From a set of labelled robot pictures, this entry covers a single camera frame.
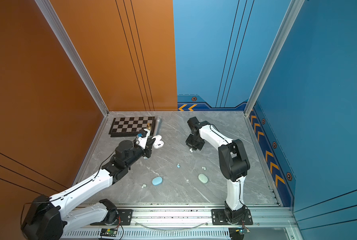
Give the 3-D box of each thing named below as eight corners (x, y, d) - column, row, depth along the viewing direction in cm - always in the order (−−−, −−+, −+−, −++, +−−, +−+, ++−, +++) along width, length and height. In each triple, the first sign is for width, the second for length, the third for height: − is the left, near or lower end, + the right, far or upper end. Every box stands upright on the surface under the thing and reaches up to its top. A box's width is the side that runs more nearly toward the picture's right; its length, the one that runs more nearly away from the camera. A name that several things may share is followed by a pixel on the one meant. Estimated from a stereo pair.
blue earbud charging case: (152, 185, 86) (151, 183, 84) (153, 177, 88) (152, 176, 87) (161, 185, 86) (161, 183, 84) (162, 177, 88) (162, 176, 87)
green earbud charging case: (198, 183, 86) (198, 181, 85) (197, 175, 89) (197, 173, 88) (208, 183, 86) (208, 181, 85) (207, 175, 89) (207, 173, 88)
